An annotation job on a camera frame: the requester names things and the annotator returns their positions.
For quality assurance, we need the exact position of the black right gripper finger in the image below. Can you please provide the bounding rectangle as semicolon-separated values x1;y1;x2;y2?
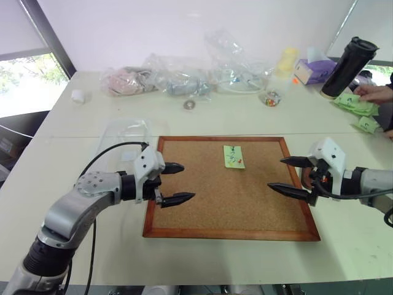
267;183;314;203
279;155;314;169

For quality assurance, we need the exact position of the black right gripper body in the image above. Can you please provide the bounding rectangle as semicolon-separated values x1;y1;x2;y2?
301;165;333;207

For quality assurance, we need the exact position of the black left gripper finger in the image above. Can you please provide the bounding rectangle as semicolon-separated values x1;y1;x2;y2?
160;161;185;176
160;192;197;210

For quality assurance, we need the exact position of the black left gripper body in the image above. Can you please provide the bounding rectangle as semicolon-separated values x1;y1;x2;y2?
142;175;164;206

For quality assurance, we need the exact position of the wood-framed cork board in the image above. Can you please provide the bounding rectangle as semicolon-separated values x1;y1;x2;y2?
142;135;321;242

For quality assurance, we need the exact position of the green paper note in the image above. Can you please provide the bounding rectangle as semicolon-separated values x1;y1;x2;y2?
223;144;247;170

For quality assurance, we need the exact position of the clear tub of coloured pins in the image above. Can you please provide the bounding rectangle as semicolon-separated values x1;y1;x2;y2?
260;88;285;108

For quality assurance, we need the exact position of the person's bare hand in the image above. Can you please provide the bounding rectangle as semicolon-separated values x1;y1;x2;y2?
352;83;393;106

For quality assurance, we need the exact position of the empty clear plastic bag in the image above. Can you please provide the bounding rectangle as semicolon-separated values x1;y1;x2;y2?
96;117;169;173

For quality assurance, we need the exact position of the green paper packet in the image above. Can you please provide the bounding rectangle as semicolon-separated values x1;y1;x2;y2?
333;93;362;108
349;116;380;135
344;101;381;117

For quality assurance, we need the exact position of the plastic bag with blue contents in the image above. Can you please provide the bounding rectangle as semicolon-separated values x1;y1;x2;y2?
142;53;215;101

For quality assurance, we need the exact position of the purple tissue box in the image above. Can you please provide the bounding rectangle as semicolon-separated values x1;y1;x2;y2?
292;46;339;85

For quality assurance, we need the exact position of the person's dark sleeve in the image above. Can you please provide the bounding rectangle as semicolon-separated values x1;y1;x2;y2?
375;73;393;133

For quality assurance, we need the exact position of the pale yellow plastic bottle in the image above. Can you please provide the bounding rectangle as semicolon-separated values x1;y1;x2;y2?
273;46;300;79

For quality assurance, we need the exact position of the plastic bag with pink contents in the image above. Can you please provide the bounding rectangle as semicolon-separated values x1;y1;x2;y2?
99;66;159;98

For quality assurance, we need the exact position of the black travel tumbler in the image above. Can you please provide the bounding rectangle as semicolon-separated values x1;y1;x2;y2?
319;36;380;100

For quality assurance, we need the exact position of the large crumpled clear bag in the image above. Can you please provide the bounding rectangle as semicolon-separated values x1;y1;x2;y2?
203;28;274;95

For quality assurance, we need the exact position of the small white roll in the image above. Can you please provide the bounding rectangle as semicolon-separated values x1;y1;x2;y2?
71;88;85;105

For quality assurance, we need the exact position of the white roller blind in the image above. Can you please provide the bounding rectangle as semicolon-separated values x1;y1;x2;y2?
0;0;50;57

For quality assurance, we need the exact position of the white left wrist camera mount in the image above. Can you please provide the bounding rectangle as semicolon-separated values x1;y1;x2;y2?
133;145;167;204

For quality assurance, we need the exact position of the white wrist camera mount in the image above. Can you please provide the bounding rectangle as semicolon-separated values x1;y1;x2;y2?
133;145;167;204
308;136;348;201

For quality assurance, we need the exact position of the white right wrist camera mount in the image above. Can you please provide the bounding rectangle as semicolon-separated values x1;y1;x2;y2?
308;136;348;201

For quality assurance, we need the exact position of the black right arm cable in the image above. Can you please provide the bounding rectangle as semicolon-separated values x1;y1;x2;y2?
316;178;393;229

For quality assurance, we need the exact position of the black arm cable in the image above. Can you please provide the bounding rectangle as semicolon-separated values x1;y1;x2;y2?
63;141;150;295
316;178;393;229

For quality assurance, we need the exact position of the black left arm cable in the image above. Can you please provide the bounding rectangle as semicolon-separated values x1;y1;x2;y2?
63;141;150;295

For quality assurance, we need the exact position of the dark window frame post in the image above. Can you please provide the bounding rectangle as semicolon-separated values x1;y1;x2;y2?
17;0;77;83

